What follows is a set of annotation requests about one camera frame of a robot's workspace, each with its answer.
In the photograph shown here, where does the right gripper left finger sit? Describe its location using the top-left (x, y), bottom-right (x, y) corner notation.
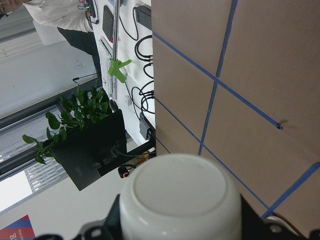
top-left (103, 194), bottom-right (122, 240)

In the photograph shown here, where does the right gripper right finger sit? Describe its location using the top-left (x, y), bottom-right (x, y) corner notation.
top-left (240, 195), bottom-right (264, 240)

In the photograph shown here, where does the white ikea cup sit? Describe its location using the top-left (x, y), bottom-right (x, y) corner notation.
top-left (119, 153), bottom-right (242, 240)

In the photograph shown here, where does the black monitor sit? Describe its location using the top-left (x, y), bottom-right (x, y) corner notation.
top-left (51, 109), bottom-right (127, 191)

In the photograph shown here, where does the black usb hub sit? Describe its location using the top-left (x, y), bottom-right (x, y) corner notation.
top-left (139, 112), bottom-right (156, 140)

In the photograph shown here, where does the green plant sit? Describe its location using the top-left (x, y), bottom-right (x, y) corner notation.
top-left (22, 85), bottom-right (112, 165)

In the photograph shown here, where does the metal grabber tool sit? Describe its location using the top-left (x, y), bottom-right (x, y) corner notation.
top-left (107, 0), bottom-right (133, 85)

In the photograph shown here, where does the white keyboard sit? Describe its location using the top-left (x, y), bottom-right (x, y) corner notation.
top-left (97, 36), bottom-right (117, 101)

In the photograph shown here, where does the person in white hoodie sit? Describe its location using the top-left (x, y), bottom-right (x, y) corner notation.
top-left (0, 0), bottom-right (101, 73)

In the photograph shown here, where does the black power adapter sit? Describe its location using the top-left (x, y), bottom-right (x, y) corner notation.
top-left (133, 5), bottom-right (152, 30)

